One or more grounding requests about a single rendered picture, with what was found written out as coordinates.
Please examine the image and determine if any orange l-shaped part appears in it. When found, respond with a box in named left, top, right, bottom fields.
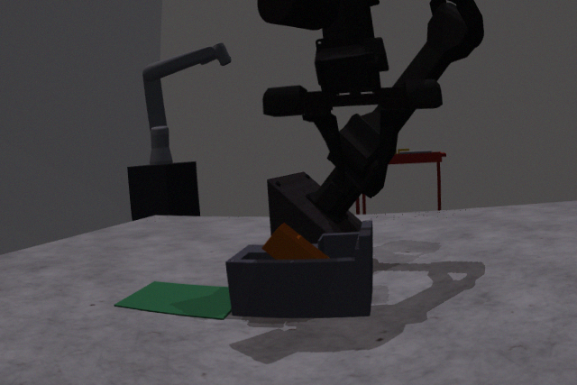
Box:
left=262, top=223, right=330, bottom=260

